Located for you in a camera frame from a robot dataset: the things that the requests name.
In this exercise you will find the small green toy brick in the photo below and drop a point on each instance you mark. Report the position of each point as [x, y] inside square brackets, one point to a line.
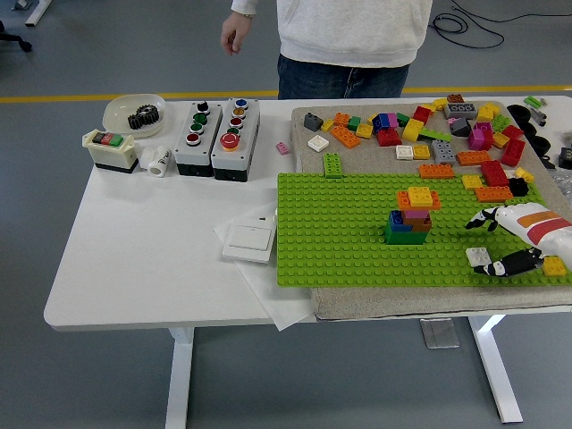
[402, 118]
[354, 123]

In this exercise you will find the orange long toy brick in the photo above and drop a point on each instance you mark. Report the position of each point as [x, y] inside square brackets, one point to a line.
[473, 157]
[345, 136]
[436, 171]
[493, 194]
[404, 201]

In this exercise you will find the cream red-green switch box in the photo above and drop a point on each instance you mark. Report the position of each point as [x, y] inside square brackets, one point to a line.
[111, 156]

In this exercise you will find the grey emergency-stop control box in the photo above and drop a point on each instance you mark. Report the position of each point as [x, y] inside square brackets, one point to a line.
[232, 161]

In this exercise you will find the brown toy brick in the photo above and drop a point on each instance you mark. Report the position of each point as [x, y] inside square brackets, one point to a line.
[420, 225]
[455, 98]

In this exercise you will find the magenta toy brick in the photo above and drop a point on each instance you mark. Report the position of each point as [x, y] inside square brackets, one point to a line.
[392, 119]
[480, 137]

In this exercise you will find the small black part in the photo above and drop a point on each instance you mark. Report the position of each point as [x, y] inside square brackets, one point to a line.
[547, 162]

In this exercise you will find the white paper sheet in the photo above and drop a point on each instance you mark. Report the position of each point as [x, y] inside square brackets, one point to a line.
[277, 308]

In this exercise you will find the green square toy brick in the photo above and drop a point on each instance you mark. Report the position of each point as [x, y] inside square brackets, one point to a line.
[500, 122]

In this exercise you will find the white pipe fitting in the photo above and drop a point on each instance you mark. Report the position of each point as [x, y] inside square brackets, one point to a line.
[156, 163]

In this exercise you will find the grey-brown mat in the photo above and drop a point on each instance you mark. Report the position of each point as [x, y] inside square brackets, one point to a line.
[380, 304]

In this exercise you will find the person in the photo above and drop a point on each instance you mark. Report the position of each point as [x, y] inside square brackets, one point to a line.
[348, 31]

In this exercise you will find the red long toy brick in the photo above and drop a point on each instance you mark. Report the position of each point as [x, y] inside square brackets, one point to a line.
[514, 153]
[493, 174]

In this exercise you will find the tall yellow toy brick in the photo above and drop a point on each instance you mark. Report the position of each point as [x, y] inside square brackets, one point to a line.
[412, 129]

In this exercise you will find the grey long toy brick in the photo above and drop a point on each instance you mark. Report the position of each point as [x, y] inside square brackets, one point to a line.
[460, 110]

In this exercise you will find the green studded baseplate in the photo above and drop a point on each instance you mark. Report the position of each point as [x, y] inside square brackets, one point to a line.
[335, 250]

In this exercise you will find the yellow square toy brick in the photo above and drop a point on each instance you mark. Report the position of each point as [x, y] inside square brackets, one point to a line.
[472, 182]
[422, 152]
[364, 130]
[422, 196]
[487, 111]
[440, 103]
[500, 140]
[556, 267]

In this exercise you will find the black metal gear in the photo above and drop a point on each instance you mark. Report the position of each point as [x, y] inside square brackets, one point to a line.
[143, 117]

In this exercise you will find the small yellow toy brick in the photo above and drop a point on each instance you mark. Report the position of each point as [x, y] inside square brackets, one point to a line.
[525, 174]
[372, 118]
[430, 107]
[327, 125]

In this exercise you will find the orange square toy brick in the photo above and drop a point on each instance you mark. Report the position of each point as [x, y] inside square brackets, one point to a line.
[342, 119]

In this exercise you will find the black boxy part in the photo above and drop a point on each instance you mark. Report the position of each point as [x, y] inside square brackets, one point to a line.
[565, 157]

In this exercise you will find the person's right forearm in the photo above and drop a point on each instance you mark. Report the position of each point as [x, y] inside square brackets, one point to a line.
[250, 6]

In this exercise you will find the grey metal floor plate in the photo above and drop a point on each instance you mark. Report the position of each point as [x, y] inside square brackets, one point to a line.
[440, 335]

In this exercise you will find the pink flat toy brick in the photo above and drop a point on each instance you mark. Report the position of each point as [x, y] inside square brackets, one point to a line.
[418, 215]

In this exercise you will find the red square toy brick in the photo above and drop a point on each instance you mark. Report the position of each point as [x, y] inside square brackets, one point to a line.
[423, 113]
[513, 132]
[389, 137]

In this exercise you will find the black toy brick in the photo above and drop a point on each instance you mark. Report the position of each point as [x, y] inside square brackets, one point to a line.
[518, 187]

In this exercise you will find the dark grey toy brick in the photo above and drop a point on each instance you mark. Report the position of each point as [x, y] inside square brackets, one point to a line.
[461, 127]
[313, 121]

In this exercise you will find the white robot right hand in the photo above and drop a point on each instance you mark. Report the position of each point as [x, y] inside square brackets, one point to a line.
[536, 223]

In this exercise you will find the green long brick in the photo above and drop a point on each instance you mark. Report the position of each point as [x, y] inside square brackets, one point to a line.
[435, 134]

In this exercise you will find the white stand foot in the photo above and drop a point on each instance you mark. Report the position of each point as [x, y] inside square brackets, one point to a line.
[36, 13]

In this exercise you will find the small green plastic piece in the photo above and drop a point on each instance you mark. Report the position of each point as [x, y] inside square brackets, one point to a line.
[532, 101]

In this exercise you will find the white wall switch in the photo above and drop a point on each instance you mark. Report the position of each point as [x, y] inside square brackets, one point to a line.
[248, 239]

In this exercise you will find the white plastic bowl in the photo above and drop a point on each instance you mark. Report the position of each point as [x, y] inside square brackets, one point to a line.
[118, 111]

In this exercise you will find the person's right hand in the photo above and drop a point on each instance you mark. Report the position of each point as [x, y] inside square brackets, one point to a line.
[234, 31]

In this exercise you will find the green six-stud toy brick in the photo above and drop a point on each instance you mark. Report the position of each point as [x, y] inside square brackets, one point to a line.
[333, 165]

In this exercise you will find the white table leg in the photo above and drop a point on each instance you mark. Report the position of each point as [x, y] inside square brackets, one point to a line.
[179, 380]
[493, 366]

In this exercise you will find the black office chair base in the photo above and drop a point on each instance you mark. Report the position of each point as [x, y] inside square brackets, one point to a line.
[18, 43]

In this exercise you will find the white square toy brick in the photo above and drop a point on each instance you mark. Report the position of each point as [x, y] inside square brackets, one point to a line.
[477, 255]
[405, 152]
[318, 142]

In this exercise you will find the clear plastic bag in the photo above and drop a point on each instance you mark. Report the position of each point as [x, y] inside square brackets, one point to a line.
[564, 183]

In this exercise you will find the blue toy brick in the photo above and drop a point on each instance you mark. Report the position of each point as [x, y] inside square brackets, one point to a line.
[395, 219]
[381, 121]

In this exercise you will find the grey four-button control box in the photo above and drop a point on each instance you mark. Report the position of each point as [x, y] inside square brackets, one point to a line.
[185, 152]

